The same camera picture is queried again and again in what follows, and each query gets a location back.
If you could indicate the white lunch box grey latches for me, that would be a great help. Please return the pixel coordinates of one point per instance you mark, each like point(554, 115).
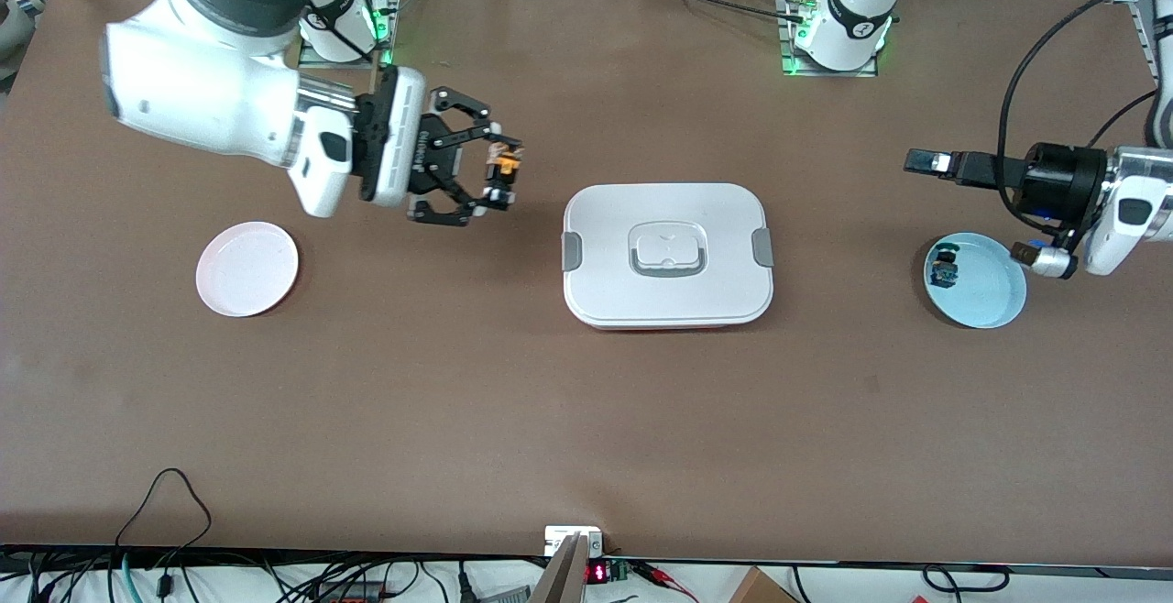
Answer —
point(669, 218)

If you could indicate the orange push button switch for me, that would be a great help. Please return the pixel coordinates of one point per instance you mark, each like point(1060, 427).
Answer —
point(506, 161)

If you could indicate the red clip test leads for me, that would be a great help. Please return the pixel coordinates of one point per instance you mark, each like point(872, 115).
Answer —
point(664, 575)

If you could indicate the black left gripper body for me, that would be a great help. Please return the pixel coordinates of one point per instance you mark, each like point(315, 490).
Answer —
point(1061, 179)

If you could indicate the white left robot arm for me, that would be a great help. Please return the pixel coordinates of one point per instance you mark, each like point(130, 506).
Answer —
point(852, 30)

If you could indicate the aluminium profile bar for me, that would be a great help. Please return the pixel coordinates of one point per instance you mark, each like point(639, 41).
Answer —
point(561, 580)

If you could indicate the pink round plate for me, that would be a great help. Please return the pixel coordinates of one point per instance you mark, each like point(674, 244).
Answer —
point(247, 268)

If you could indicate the green push button switch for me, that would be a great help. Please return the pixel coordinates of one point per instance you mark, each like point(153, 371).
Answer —
point(943, 271)

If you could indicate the red digit display module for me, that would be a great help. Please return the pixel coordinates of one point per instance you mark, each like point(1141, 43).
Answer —
point(597, 573)

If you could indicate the light blue round plate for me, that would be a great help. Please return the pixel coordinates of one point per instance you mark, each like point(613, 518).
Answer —
point(990, 296)

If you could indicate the perforated aluminium bracket strip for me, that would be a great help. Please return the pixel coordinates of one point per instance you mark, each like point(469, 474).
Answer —
point(1136, 26)

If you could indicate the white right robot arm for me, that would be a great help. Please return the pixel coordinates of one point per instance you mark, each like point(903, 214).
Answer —
point(202, 99)

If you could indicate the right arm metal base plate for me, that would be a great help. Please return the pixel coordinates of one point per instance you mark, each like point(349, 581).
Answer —
point(316, 62)

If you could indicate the brown cardboard box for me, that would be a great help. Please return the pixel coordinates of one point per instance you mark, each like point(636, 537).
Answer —
point(759, 589)

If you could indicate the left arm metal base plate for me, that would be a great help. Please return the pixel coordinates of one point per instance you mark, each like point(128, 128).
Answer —
point(825, 73)

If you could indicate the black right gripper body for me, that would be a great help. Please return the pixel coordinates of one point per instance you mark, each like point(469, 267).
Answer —
point(431, 156)

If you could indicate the small white metal bracket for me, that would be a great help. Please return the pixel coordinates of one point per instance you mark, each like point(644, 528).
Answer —
point(554, 537)

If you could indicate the black power plug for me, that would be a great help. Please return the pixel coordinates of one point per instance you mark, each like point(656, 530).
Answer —
point(465, 585)

